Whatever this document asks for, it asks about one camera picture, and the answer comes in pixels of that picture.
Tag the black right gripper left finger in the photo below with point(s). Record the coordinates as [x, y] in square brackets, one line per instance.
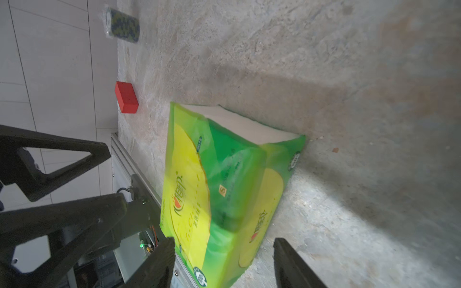
[157, 270]

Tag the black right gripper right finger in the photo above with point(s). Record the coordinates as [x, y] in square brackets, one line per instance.
[291, 271]

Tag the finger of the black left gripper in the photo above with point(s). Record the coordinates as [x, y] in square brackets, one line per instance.
[40, 163]
[99, 215]

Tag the green tissue pack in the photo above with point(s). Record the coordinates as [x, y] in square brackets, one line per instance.
[224, 178]

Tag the red block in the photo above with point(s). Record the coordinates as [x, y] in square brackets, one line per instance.
[126, 98]

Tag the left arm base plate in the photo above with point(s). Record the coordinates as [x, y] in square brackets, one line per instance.
[143, 213]

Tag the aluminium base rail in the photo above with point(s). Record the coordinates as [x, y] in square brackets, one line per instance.
[129, 255]

